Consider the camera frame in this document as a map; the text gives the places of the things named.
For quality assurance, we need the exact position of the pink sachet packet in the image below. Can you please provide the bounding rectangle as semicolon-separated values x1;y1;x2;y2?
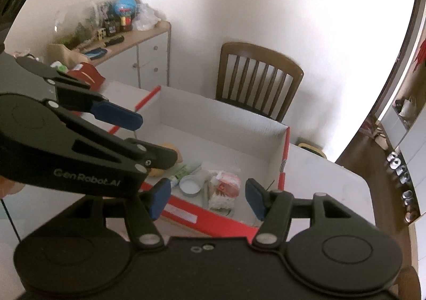
207;170;241;217

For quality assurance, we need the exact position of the yellow plush toy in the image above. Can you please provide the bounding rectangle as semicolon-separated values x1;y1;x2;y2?
145;142;183;177

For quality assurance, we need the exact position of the red cardboard box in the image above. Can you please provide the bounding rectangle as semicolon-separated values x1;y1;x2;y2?
79;81;291;243

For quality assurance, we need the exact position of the white wooden sideboard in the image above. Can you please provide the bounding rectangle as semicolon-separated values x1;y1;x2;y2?
92;21;171;90

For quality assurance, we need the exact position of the blue globe toy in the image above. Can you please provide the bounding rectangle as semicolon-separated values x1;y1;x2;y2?
113;0;137;32

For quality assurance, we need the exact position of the clear plastic bag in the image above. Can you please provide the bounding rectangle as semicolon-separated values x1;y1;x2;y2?
132;3;162;31

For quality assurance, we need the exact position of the brown wooden chair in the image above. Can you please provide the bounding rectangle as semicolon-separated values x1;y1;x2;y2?
215;42;304;123

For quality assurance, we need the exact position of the white storage cabinet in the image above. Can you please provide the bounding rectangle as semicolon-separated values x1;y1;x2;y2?
381;61;425;214

